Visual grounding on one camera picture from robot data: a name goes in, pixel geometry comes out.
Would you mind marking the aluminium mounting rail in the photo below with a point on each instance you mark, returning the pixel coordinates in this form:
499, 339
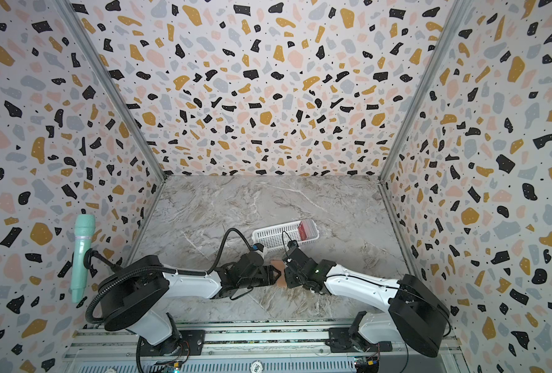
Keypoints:
294, 346

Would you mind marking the mint green microphone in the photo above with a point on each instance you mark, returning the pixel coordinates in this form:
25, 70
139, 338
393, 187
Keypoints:
84, 230

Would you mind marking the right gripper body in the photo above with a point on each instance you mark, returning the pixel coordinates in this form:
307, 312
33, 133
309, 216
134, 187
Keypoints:
303, 280

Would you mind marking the tan leather card holder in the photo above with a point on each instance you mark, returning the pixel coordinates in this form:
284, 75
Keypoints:
279, 273

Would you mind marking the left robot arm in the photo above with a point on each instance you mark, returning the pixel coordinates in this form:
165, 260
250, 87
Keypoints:
127, 299

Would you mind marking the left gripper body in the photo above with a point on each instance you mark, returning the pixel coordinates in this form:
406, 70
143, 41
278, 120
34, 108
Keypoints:
250, 284

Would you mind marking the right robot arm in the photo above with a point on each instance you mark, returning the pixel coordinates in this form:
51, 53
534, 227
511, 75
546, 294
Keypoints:
417, 317

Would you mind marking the red card stack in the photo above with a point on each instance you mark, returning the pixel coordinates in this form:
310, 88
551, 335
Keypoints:
308, 231

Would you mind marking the white plastic basket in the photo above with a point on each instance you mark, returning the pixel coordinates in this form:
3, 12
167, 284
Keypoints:
276, 237

